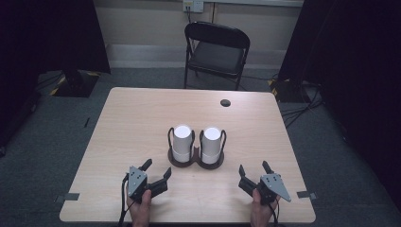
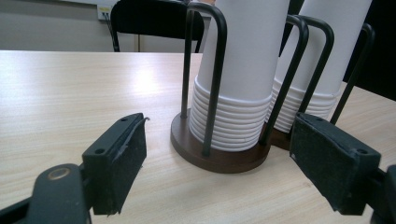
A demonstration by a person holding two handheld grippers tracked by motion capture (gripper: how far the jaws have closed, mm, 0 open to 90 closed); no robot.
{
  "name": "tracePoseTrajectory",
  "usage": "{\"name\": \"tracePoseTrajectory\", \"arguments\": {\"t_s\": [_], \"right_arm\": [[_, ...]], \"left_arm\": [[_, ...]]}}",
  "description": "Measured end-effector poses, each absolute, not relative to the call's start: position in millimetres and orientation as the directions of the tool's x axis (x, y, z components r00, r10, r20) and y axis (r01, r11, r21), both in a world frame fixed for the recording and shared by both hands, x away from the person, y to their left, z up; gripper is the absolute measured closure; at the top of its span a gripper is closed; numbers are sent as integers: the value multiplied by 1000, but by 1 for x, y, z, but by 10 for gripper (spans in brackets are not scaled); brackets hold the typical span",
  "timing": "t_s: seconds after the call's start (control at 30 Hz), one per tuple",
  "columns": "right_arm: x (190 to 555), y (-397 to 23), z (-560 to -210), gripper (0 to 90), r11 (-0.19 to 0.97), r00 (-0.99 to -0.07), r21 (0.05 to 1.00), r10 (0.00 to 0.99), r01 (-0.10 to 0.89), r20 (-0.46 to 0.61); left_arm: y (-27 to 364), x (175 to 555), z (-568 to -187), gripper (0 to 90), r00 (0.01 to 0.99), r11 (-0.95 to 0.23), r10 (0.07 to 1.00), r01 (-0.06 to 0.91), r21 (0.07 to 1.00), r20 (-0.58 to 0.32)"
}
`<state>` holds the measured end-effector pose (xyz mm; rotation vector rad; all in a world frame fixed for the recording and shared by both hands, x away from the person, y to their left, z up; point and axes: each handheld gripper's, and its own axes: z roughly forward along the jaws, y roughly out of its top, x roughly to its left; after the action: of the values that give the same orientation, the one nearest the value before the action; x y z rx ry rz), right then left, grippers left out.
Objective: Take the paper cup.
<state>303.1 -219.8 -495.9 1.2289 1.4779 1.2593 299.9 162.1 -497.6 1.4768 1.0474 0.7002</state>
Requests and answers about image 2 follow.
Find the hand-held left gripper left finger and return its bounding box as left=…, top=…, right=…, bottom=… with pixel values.
left=81, top=112, right=150, bottom=217

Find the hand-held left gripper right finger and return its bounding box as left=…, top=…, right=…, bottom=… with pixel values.
left=289, top=111, right=383, bottom=217

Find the black rod wooden cup holder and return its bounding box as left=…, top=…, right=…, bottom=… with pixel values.
left=269, top=13, right=376, bottom=152
left=170, top=1, right=310, bottom=175

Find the stack of white paper cups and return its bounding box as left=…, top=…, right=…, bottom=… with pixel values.
left=265, top=0, right=373, bottom=134
left=188, top=0, right=291, bottom=153

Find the black chair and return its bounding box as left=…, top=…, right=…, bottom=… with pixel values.
left=110, top=0, right=205, bottom=53

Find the black cable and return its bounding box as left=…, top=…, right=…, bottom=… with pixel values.
left=104, top=12, right=117, bottom=41

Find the white wall outlet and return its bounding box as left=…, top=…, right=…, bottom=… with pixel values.
left=96, top=4, right=113, bottom=21

